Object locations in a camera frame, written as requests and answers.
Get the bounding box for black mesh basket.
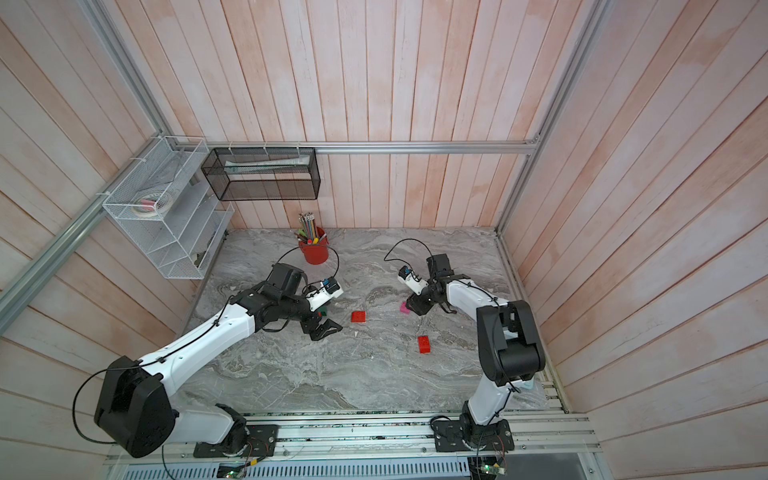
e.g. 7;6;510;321
201;147;321;202

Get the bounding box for aluminium rail front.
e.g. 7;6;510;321
104;410;601;466

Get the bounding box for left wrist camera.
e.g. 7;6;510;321
305;277;344;311

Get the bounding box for pens in cup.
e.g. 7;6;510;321
297;212;325;245

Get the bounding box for tape roll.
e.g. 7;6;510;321
131;191;169;218

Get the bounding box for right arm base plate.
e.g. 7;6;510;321
429;416;515;453

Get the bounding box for red pen cup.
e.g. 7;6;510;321
297;227;329;265

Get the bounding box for white wire shelf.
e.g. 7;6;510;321
103;136;234;280

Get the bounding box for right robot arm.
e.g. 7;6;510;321
398;254;546;451

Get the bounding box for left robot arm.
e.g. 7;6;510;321
94;263;343;458

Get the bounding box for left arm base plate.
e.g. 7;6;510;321
193;424;279;459

